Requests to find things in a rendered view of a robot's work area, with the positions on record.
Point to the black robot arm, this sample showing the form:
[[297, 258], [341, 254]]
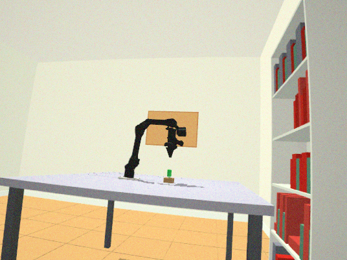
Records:
[[139, 131]]

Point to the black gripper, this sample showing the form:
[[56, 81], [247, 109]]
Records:
[[171, 146]]

